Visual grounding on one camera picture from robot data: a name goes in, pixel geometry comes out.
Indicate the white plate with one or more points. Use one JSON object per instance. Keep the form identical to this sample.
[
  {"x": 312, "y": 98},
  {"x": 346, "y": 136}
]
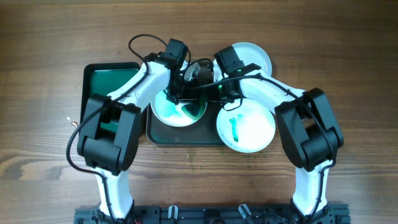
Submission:
[
  {"x": 252, "y": 53},
  {"x": 245, "y": 126},
  {"x": 182, "y": 114}
]

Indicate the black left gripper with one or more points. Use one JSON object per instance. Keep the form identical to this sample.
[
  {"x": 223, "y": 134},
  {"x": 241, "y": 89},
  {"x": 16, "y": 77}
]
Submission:
[{"x": 190, "y": 94}]

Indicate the black water tray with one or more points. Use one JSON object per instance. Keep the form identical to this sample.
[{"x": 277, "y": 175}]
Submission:
[{"x": 104, "y": 78}]

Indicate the dark grey serving tray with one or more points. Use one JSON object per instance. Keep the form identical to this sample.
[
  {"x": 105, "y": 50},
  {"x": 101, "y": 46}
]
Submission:
[{"x": 203, "y": 132}]

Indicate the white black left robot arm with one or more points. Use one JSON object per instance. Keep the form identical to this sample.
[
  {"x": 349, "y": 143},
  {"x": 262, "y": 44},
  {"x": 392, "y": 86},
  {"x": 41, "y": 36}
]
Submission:
[{"x": 109, "y": 131}]

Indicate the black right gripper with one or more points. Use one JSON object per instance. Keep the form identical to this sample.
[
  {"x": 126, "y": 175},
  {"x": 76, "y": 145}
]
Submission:
[{"x": 213, "y": 97}]

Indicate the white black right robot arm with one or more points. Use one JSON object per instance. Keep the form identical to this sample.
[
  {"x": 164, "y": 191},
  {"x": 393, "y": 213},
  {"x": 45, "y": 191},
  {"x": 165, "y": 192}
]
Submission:
[{"x": 309, "y": 131}]

